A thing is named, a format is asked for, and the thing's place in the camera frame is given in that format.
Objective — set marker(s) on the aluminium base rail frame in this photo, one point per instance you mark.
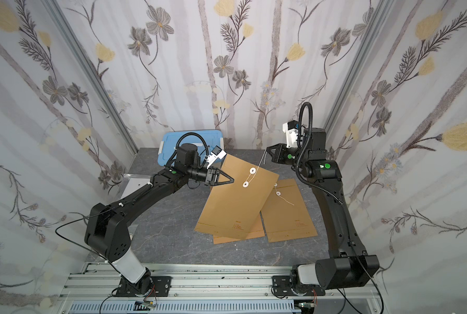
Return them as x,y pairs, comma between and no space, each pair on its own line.
98,282

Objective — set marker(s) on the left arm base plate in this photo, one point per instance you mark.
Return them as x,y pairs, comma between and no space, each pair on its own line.
155,285

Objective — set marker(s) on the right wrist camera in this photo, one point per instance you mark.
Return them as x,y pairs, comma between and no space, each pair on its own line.
291,131

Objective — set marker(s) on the white slotted cable duct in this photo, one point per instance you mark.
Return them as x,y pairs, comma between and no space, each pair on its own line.
186,306

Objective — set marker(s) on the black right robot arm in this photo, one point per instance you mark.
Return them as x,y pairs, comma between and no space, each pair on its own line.
349,265

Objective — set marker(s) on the blue lid storage box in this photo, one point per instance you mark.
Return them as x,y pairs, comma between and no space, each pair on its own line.
167,146

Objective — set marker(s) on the kraft file bag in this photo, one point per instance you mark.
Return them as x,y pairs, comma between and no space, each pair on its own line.
285,215
232,209
257,231

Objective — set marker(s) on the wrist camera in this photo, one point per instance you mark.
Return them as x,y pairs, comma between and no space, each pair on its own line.
291,131
217,154

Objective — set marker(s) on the clear plastic zip bag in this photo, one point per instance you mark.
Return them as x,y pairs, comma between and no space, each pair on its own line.
134,183

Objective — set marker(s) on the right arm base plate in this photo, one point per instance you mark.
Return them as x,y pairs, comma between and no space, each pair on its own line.
287,286

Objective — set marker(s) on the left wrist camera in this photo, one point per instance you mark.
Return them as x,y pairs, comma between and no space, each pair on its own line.
217,154

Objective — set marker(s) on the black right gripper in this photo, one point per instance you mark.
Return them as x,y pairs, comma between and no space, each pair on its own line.
280,153

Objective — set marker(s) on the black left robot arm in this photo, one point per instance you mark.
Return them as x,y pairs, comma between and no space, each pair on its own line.
107,233

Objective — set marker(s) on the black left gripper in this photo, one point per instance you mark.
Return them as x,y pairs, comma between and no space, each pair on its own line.
211,176

